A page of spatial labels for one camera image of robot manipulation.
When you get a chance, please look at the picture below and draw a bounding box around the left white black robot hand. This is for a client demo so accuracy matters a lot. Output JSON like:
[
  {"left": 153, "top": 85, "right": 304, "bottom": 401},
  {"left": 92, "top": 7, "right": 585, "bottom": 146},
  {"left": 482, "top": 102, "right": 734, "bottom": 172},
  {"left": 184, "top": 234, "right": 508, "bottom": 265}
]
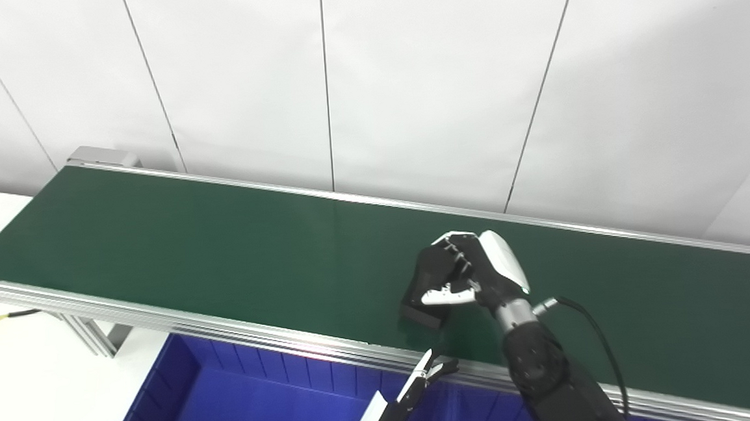
[{"left": 343, "top": 347, "right": 463, "bottom": 421}]

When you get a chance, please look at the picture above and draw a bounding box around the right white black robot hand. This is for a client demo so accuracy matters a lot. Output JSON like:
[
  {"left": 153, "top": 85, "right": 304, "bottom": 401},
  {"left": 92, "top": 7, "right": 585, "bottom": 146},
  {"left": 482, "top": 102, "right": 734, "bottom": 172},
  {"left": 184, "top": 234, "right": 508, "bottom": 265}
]
[{"left": 415, "top": 227, "right": 532, "bottom": 318}]

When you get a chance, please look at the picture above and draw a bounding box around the black cylinder block part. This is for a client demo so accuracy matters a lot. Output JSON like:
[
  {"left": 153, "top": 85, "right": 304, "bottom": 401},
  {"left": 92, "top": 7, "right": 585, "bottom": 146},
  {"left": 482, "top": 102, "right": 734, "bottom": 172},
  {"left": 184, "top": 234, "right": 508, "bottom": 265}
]
[{"left": 395, "top": 244, "right": 474, "bottom": 333}]

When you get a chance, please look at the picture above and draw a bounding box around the blue plastic bin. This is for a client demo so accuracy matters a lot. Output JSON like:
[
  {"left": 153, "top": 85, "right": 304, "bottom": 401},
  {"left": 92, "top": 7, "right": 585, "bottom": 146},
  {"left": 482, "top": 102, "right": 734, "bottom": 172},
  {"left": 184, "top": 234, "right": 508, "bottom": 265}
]
[
  {"left": 443, "top": 368, "right": 679, "bottom": 421},
  {"left": 93, "top": 316, "right": 455, "bottom": 421}
]

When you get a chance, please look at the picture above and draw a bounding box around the green conveyor belt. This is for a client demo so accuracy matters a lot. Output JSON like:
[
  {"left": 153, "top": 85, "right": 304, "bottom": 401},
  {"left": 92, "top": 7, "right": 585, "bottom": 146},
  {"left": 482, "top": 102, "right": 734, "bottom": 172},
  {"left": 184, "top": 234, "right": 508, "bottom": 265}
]
[
  {"left": 0, "top": 124, "right": 750, "bottom": 421},
  {"left": 0, "top": 105, "right": 750, "bottom": 421}
]

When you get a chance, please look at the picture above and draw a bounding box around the aluminium conveyor leg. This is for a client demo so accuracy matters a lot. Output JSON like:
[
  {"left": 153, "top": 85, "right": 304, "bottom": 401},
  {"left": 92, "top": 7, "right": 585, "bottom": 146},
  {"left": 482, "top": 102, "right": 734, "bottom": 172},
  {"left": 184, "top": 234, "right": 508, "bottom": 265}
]
[{"left": 56, "top": 307, "right": 135, "bottom": 361}]

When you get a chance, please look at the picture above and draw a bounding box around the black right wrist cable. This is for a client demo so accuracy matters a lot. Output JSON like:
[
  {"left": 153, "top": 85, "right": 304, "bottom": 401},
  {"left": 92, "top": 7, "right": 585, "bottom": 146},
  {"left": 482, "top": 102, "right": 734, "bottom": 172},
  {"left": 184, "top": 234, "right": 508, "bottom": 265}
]
[{"left": 532, "top": 292, "right": 630, "bottom": 421}]

